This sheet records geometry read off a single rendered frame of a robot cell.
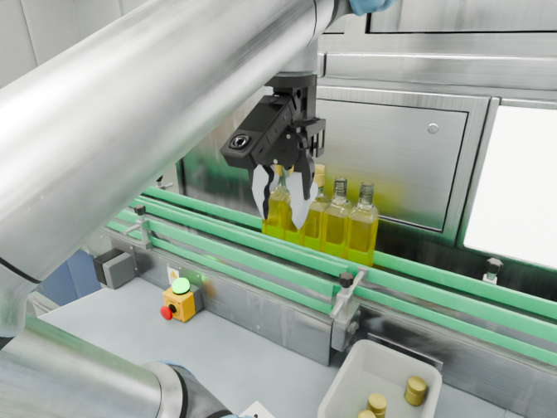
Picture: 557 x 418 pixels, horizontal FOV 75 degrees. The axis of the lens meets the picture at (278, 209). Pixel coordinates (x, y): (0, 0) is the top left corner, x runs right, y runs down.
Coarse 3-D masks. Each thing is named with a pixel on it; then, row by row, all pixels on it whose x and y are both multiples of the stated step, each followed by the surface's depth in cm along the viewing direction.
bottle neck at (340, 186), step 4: (336, 180) 79; (340, 180) 80; (344, 180) 80; (336, 184) 79; (340, 184) 78; (344, 184) 78; (336, 188) 79; (340, 188) 79; (344, 188) 79; (336, 192) 79; (340, 192) 79; (344, 192) 79; (336, 196) 80; (340, 196) 79; (344, 196) 80; (336, 200) 80; (340, 200) 80; (344, 200) 80
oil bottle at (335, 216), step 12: (336, 204) 80; (348, 204) 81; (324, 216) 82; (336, 216) 80; (324, 228) 83; (336, 228) 81; (324, 240) 84; (336, 240) 82; (324, 252) 85; (336, 252) 84
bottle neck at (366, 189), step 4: (360, 184) 77; (364, 184) 78; (368, 184) 78; (372, 184) 77; (360, 188) 77; (364, 188) 76; (368, 188) 76; (372, 188) 76; (360, 192) 77; (364, 192) 76; (368, 192) 76; (372, 192) 77; (360, 196) 77; (364, 196) 77; (368, 196) 77; (372, 196) 77; (360, 200) 78; (364, 200) 77; (368, 200) 77; (360, 204) 78; (364, 204) 77; (368, 204) 77
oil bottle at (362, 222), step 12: (348, 216) 79; (360, 216) 78; (372, 216) 77; (348, 228) 80; (360, 228) 78; (372, 228) 78; (348, 240) 81; (360, 240) 80; (372, 240) 80; (348, 252) 82; (360, 252) 81; (372, 252) 83; (360, 264) 82; (372, 264) 86
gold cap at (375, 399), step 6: (372, 396) 68; (378, 396) 68; (372, 402) 67; (378, 402) 67; (384, 402) 67; (366, 408) 68; (372, 408) 66; (378, 408) 66; (384, 408) 66; (378, 414) 66; (384, 414) 67
